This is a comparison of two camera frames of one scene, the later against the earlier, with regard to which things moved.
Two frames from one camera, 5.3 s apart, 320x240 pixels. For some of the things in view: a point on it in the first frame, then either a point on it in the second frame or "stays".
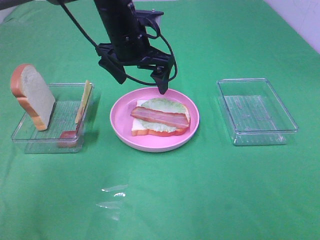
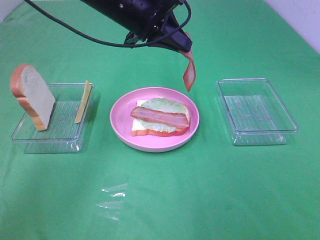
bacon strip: [162, 117] stays
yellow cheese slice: [86, 93] stays
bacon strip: [67, 138] to [190, 73]
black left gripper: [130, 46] to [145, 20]
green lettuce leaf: [162, 104] stays
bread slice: [137, 129] stays
